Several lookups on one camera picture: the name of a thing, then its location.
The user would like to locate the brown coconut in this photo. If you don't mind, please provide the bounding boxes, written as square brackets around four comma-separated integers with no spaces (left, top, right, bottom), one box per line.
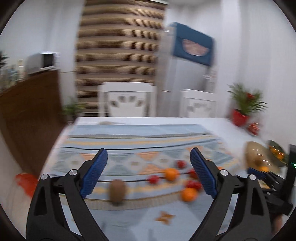
[109,179,127,205]

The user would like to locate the red tomato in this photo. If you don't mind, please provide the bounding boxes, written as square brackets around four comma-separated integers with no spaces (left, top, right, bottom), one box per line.
[188,169,198,180]
[148,175,159,185]
[185,180,203,191]
[177,160,187,169]

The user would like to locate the golden fruit bowl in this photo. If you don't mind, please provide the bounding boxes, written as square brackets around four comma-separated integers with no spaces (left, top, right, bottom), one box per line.
[245,140,288,173]

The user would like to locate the red object on floor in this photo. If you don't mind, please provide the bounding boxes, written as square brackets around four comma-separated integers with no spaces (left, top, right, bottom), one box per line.
[15,173,38,198]

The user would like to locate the lower orange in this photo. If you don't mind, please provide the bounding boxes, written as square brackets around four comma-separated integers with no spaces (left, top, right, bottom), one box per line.
[181,188,198,202]

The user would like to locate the orange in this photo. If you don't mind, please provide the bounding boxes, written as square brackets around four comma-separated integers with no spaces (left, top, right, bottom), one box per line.
[181,188,198,202]
[164,168,179,182]

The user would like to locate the upper orange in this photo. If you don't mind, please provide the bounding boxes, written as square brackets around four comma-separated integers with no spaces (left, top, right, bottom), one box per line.
[164,168,179,182]

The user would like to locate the green plant in red pot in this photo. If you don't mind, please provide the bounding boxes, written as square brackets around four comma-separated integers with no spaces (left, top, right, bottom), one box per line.
[227,83,267,127]

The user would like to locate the patterned blue table mat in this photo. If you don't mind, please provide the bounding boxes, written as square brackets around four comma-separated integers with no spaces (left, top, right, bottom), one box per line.
[44,123,240,240]

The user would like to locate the brown wooden cabinet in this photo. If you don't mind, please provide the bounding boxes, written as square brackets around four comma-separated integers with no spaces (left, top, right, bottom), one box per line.
[1,70,66,177]

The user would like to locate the small green floor plant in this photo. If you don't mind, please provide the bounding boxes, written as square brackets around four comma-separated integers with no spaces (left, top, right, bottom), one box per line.
[62,97,86,123]

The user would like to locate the right white chair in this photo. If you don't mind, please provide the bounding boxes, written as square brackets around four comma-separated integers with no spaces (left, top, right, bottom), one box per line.
[179,89,217,118]

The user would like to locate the white chair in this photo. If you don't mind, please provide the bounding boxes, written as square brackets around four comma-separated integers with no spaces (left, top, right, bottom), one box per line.
[98,82,157,118]
[179,89,217,118]

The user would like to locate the left white chair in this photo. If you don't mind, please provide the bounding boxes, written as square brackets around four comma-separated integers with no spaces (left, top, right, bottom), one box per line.
[98,82,157,118]

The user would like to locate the bottles on cabinet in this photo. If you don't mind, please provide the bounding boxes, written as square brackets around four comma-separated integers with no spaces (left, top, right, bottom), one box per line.
[1,51,26,92]

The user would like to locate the white microwave oven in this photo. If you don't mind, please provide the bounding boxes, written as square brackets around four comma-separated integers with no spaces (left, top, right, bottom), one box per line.
[25,51,60,75]

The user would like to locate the silver refrigerator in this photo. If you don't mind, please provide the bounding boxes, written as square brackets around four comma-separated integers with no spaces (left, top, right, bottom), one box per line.
[154,22,215,117]

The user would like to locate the blue fridge cover cloth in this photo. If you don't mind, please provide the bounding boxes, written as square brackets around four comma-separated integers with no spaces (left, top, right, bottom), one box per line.
[170,22,214,66]

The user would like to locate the striped brown window blind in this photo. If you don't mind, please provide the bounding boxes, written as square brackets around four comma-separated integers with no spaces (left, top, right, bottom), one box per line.
[75,1,167,113]

